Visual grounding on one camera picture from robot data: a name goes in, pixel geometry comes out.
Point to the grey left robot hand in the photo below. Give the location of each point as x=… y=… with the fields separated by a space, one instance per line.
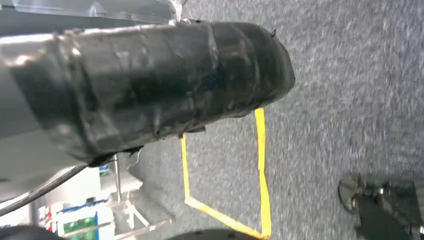
x=149 y=82

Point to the stainless steel workbench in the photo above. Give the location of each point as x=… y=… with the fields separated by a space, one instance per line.
x=116 y=179

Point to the yellow floor tape square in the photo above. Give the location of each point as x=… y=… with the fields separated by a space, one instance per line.
x=261 y=165

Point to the white display stand green panels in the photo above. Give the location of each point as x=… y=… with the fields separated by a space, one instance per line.
x=79 y=228

